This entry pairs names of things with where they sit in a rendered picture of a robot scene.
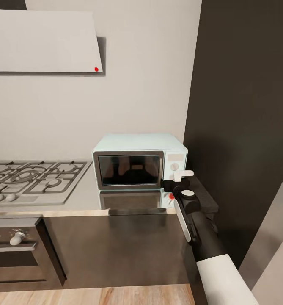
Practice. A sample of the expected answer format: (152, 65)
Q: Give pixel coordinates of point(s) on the fridge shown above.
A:
(234, 136)

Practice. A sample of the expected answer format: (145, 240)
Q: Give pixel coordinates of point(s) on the burner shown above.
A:
(39, 182)

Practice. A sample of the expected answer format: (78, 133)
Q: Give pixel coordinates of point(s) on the oven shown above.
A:
(28, 258)

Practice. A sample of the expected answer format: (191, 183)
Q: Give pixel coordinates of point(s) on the range hood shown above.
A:
(47, 41)

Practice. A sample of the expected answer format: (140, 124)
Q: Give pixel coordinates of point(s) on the microwave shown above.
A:
(137, 161)

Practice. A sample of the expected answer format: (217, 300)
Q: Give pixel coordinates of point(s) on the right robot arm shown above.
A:
(222, 283)

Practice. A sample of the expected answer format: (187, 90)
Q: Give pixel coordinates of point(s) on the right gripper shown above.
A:
(170, 185)

